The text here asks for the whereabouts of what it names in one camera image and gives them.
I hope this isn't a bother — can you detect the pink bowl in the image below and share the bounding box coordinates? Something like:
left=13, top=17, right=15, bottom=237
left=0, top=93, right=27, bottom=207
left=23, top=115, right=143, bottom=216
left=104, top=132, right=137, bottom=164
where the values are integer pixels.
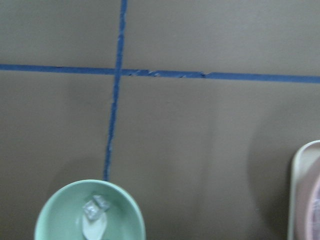
left=305, top=176, right=320, bottom=240

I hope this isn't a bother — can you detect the cream rectangular tray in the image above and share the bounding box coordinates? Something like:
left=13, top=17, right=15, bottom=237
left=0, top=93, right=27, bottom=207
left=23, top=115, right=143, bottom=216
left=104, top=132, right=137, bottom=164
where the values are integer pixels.
left=287, top=140, right=320, bottom=240

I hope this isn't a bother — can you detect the white plastic spoon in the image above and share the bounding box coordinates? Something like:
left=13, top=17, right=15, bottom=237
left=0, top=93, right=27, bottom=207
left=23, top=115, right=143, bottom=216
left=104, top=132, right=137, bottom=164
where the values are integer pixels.
left=82, top=212, right=108, bottom=240

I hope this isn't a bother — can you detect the mint green bowl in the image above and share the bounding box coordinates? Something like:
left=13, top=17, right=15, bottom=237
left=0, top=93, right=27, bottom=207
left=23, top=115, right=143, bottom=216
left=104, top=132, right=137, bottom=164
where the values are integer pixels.
left=33, top=179, right=147, bottom=240

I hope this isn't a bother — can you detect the clear ice cube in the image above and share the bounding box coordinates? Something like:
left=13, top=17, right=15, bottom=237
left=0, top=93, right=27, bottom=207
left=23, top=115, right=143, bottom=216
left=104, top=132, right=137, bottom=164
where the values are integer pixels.
left=82, top=195, right=111, bottom=221

